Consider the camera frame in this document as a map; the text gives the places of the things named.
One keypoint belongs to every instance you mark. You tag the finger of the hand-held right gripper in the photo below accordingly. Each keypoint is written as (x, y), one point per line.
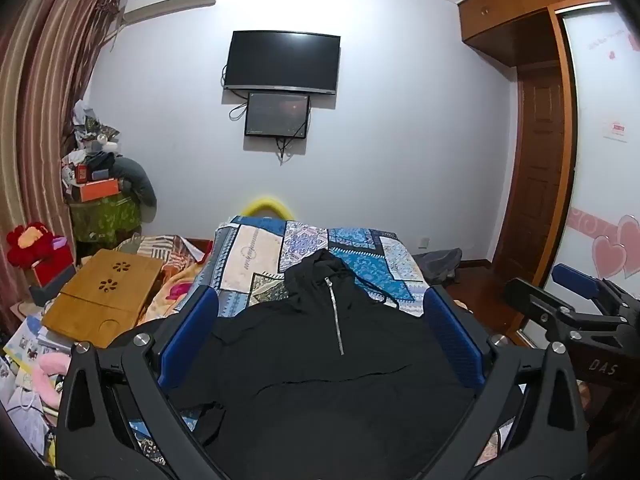
(545, 305)
(575, 277)

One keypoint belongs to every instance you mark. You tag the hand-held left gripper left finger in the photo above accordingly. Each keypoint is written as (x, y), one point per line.
(190, 332)

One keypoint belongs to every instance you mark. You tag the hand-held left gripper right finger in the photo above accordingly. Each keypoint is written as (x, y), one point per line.
(452, 337)

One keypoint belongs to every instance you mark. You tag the peach patterned quilt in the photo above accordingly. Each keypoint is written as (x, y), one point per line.
(167, 285)

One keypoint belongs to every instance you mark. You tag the dark grey cloth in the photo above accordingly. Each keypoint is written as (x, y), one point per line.
(440, 265)

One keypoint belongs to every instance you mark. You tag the wooden wardrobe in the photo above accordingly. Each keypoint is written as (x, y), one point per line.
(605, 185)

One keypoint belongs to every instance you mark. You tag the wooden lap desk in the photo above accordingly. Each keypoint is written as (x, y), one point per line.
(95, 300)

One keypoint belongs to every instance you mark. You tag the brown wooden door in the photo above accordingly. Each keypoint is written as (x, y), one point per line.
(540, 170)

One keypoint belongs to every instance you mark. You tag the blue patchwork blanket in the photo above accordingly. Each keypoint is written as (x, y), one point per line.
(350, 247)

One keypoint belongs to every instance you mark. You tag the pink plush toy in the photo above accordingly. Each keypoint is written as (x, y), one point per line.
(47, 372)

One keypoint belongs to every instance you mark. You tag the pile of magazines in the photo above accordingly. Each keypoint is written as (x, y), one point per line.
(30, 340)

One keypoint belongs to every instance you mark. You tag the orange box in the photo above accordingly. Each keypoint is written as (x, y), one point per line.
(95, 190)

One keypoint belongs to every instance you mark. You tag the red plush toy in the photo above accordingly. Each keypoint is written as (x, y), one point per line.
(32, 242)

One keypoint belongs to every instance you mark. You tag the white bag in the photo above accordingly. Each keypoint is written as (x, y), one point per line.
(25, 415)

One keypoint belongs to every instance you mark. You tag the pile of clutter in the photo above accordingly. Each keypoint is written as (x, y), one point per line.
(90, 135)

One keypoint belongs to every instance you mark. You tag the small black monitor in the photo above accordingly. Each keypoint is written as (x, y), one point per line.
(277, 114)

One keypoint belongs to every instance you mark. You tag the wooden overhead cabinet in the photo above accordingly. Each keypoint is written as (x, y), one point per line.
(515, 15)

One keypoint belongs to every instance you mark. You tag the striped brown curtain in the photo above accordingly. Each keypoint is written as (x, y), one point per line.
(45, 85)

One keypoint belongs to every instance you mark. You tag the white wall socket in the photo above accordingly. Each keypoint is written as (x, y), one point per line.
(423, 242)

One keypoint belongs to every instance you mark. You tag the black wall television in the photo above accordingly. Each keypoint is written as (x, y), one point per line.
(282, 60)

